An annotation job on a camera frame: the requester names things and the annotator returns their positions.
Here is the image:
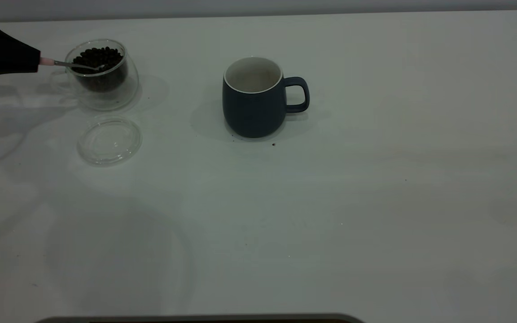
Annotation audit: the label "clear round glass lid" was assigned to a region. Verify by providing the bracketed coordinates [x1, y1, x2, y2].
[77, 116, 143, 166]

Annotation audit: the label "dark coffee beans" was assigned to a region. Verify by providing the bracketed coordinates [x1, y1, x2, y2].
[71, 47, 128, 92]

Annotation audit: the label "clear double-wall glass cup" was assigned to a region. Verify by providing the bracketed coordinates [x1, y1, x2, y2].
[50, 39, 140, 112]

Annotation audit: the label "pink-handled metal spoon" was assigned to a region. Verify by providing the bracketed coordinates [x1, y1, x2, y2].
[39, 57, 106, 71]

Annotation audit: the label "dark grey ceramic mug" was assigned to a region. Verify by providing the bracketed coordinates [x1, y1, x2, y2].
[222, 57, 310, 139]

